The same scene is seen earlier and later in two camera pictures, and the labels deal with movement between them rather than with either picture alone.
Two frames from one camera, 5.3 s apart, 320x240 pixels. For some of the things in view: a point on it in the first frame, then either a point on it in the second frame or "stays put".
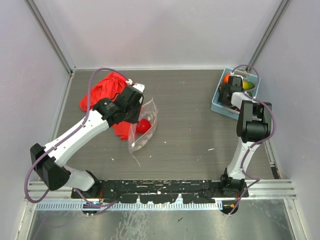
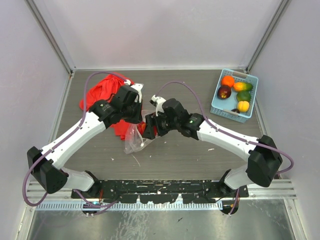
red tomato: (235, 108) to (155, 130)
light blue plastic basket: (218, 106) stays put
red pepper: (143, 126) stays put
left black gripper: (135, 118) stays put
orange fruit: (226, 78) stays put
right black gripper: (223, 89) to (151, 120)
